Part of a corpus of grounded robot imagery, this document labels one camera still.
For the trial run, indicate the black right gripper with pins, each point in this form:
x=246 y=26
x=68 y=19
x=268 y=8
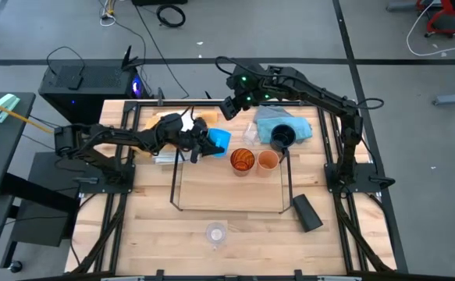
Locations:
x=252 y=86

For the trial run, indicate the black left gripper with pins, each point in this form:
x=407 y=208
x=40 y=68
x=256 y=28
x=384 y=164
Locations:
x=170 y=134

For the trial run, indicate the blue plastic mug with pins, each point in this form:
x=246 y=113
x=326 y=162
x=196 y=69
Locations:
x=221 y=136

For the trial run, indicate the white cloth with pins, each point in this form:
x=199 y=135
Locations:
x=188 y=123

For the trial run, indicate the clear glass cup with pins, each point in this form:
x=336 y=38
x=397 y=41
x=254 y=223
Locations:
x=250 y=134

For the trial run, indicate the orange translucent tumbler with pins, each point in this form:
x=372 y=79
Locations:
x=242 y=160

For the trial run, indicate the glossy black mug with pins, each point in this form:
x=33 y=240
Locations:
x=283 y=136

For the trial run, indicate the clear acrylic tray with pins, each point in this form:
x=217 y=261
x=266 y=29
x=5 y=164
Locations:
x=231 y=195

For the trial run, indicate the peach plastic cup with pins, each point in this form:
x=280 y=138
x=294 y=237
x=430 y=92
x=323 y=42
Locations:
x=268 y=161

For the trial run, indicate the small clear glass mug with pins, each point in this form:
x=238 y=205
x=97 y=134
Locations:
x=215 y=234

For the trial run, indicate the tall black tumbler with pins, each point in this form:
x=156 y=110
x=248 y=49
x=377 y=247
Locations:
x=307 y=214

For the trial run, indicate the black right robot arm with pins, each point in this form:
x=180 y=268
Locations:
x=317 y=93

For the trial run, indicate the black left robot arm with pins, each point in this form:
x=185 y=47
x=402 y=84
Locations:
x=114 y=136

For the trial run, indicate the yellow cloth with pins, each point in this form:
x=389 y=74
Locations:
x=210 y=116

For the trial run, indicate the grey cloth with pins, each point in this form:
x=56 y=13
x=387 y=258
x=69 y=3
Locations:
x=268 y=113

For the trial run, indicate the light blue cloth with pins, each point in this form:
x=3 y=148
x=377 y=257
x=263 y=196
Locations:
x=304 y=129

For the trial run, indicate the black wifi antenna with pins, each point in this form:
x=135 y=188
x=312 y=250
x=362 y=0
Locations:
x=126 y=58

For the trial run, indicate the black computer tower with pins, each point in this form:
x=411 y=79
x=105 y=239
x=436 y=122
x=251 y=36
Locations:
x=94 y=78

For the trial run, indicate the small black box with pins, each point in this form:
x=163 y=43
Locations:
x=75 y=82

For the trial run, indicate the black cabinet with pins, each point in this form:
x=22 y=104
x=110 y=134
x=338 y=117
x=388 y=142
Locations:
x=40 y=226

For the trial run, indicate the black desk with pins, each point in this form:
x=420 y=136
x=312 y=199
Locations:
x=4 y=156

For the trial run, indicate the mint green stapler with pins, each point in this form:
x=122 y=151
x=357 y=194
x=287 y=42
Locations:
x=6 y=102

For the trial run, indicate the black caster wheel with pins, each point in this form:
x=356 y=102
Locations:
x=15 y=267

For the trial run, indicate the black aluminium table frame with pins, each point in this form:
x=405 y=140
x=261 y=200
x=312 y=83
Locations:
x=196 y=104

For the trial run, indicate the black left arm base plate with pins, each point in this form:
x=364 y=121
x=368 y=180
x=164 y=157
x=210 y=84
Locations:
x=94 y=187

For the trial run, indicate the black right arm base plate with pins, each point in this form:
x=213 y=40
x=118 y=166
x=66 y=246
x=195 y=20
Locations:
x=383 y=182

